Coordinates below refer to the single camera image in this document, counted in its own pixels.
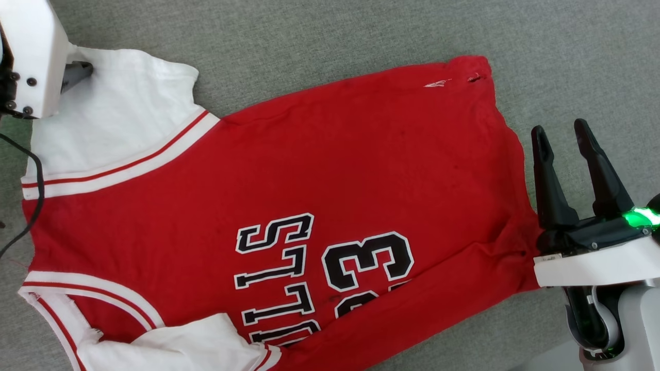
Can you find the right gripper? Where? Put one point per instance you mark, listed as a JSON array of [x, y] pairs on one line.
[[593, 263]]

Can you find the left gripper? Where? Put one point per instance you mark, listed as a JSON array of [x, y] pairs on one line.
[[36, 56]]

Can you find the red basketball jersey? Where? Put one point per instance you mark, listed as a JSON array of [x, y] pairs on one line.
[[309, 154]]

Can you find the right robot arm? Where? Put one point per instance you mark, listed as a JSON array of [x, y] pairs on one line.
[[639, 319]]

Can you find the grey fabric sofa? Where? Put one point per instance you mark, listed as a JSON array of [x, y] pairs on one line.
[[309, 31]]

